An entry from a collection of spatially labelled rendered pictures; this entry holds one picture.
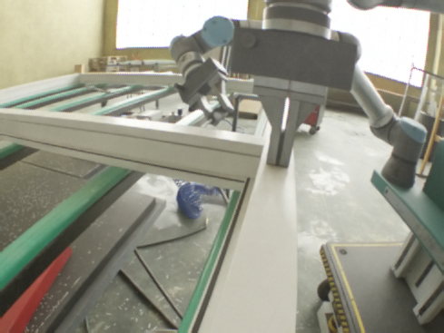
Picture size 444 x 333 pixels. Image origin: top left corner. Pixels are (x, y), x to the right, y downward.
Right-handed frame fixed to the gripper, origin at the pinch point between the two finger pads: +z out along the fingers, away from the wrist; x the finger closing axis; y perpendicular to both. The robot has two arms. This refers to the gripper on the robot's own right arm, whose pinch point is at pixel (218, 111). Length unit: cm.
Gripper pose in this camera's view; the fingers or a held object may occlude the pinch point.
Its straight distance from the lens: 59.6
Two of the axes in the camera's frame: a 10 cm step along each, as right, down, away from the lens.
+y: -6.0, -1.2, -7.9
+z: 4.0, 8.1, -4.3
